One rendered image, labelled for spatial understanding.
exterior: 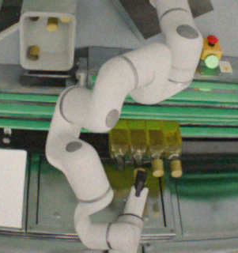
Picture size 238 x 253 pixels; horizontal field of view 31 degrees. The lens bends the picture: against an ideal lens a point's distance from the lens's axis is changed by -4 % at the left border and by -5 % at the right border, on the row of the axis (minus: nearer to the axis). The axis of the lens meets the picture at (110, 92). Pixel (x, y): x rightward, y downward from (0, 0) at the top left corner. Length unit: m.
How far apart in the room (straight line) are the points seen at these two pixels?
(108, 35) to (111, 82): 0.58
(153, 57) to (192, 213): 0.67
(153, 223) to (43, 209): 0.35
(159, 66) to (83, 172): 0.29
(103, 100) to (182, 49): 0.27
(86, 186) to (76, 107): 0.18
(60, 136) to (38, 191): 0.46
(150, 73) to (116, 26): 0.49
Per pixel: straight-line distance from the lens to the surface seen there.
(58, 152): 1.00
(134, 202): 1.25
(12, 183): 1.47
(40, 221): 1.39
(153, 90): 1.07
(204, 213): 1.53
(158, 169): 1.37
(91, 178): 0.99
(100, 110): 0.92
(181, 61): 1.11
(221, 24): 1.54
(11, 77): 1.54
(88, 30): 1.49
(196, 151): 1.69
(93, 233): 1.15
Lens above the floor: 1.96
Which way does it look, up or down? 46 degrees down
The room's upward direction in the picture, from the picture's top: 177 degrees clockwise
